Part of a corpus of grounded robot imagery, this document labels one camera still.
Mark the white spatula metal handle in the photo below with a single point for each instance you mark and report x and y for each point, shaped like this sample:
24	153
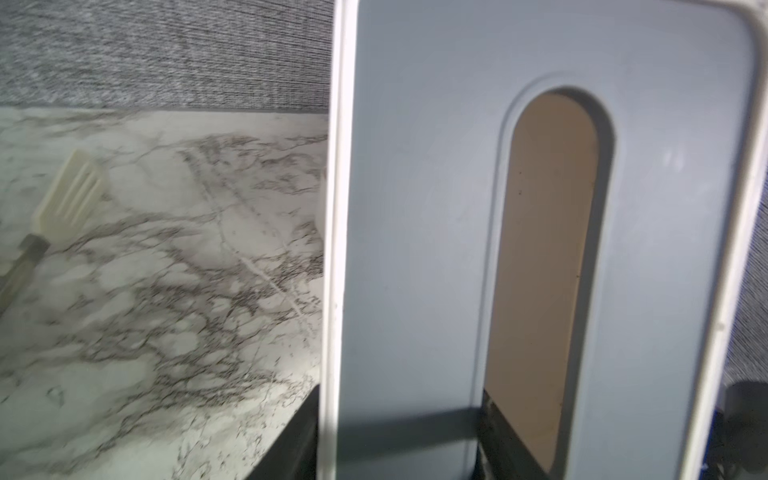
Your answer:
72	197

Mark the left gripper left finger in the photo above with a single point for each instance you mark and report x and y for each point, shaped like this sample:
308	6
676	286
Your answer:
293	455

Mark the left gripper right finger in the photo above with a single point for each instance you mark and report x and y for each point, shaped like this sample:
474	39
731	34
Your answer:
501	454

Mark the grey lid tissue box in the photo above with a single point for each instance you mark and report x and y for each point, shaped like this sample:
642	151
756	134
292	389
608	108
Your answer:
551	201

